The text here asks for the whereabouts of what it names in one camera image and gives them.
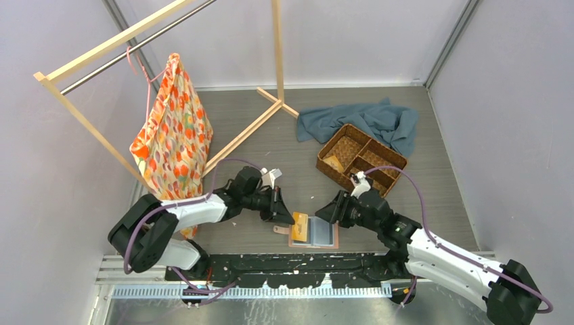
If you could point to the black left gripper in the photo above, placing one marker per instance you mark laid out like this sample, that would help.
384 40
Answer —
275 211

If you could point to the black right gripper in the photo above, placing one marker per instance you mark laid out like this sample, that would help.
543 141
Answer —
337 209

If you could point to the orange credit card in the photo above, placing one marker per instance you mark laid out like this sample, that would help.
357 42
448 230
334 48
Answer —
334 163

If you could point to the woven wicker divided basket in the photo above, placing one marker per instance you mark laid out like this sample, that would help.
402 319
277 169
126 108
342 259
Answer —
357 152

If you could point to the yellow credit card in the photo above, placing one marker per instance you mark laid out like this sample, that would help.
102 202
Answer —
300 229

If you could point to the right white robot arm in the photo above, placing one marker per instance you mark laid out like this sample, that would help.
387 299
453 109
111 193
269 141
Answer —
505 291

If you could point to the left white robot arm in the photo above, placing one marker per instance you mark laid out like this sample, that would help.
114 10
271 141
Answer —
144 235

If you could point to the orange floral hanging garment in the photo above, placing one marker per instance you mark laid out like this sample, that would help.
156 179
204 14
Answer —
171 150

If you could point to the blue-grey crumpled cloth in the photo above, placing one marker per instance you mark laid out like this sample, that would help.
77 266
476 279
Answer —
392 125

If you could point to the pink clothes hanger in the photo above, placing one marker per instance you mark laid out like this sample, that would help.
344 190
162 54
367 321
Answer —
149 80

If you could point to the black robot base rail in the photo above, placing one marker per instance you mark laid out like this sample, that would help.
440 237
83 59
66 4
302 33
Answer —
344 270

